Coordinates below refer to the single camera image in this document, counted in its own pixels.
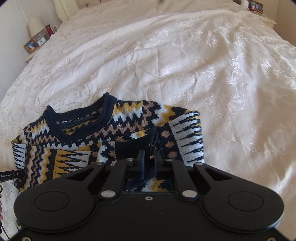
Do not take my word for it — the white jar on nightstand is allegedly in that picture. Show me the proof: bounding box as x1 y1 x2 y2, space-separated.
240 0 249 8

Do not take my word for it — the brown photo frame right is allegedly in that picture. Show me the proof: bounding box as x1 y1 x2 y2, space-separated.
248 0 263 14

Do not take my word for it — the wooden photo frame left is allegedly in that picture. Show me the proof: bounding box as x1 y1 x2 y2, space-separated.
23 39 39 53

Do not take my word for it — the cream left nightstand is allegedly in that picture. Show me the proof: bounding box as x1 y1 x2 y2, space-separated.
25 46 43 63

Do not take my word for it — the left white table lamp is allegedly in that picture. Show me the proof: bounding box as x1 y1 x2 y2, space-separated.
28 17 45 37

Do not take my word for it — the navy yellow patterned knit sweater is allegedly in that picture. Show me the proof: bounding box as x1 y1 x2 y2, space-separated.
11 93 204 191

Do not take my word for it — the white floral duvet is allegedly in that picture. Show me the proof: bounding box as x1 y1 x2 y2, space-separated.
1 1 295 239

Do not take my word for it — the cream right nightstand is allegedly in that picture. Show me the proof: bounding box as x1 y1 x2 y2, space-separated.
234 0 278 29

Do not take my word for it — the small white alarm clock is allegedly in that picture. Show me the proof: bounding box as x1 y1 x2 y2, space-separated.
37 36 47 46

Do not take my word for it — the cream nightstand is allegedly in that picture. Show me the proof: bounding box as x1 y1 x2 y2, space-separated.
25 46 43 63
234 0 278 29

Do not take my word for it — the red bottle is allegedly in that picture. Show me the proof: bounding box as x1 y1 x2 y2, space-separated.
46 25 54 37

